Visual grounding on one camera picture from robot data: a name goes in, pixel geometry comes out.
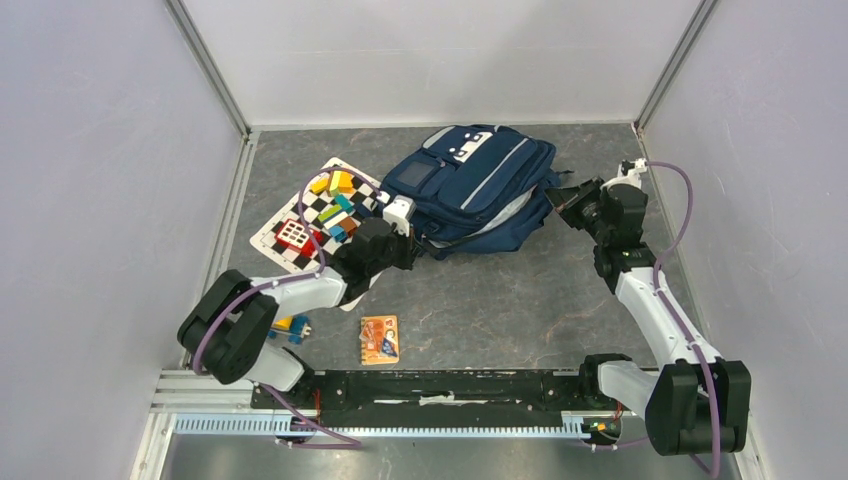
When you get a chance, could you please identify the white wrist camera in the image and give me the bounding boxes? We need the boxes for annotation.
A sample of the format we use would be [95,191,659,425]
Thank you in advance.
[602,158,648,190]
[377,190,416,237]

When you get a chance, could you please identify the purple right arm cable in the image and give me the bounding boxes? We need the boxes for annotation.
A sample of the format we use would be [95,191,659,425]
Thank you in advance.
[582,160,723,480]

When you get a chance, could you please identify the orange yellow wedge block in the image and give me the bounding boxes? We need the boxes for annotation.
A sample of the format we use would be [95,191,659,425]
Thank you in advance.
[328,170,356,196]

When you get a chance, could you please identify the orange brown toy block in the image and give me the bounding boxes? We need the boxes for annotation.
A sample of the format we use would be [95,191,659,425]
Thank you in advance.
[338,217,359,237]

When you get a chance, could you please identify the orange spiral notebook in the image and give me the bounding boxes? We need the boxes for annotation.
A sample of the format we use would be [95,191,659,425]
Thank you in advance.
[359,315,400,366]

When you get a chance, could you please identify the red window toy block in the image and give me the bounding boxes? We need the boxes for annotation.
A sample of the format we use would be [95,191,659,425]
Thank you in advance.
[273,219,324,258]

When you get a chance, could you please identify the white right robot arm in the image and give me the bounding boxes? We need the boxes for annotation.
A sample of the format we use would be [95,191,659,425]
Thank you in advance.
[545,178,752,456]

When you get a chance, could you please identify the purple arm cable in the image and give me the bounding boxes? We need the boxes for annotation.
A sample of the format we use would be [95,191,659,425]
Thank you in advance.
[192,166,395,452]
[582,160,723,480]

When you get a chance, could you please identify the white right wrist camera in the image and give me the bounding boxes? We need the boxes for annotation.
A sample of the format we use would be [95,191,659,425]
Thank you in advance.
[602,158,648,190]

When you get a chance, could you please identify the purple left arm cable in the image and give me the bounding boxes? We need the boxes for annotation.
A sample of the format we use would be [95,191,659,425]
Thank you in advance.
[192,166,395,452]

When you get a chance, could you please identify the light blue curved block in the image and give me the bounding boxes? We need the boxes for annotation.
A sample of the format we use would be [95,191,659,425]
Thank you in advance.
[329,224,348,243]

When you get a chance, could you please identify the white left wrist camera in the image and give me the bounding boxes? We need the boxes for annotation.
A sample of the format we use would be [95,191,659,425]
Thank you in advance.
[377,190,416,237]

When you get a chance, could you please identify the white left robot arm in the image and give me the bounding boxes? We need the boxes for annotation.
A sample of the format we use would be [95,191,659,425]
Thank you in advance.
[177,217,415,408]

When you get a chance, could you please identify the black white chessboard mat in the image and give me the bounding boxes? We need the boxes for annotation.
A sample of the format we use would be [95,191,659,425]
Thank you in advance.
[250,158,382,317]

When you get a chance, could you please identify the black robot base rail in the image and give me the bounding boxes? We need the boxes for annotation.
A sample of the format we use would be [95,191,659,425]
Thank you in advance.
[282,369,628,428]

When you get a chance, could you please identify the yellow toy block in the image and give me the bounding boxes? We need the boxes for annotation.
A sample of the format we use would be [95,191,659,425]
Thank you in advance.
[309,176,331,195]

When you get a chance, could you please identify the teal toy block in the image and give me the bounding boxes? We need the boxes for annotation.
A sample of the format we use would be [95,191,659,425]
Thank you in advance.
[334,194,355,215]

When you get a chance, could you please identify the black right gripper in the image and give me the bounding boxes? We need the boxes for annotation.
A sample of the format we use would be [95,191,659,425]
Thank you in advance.
[547,175,612,244]

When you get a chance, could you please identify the navy blue student backpack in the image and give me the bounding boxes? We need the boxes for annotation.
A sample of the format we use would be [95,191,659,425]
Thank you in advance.
[381,124,563,260]

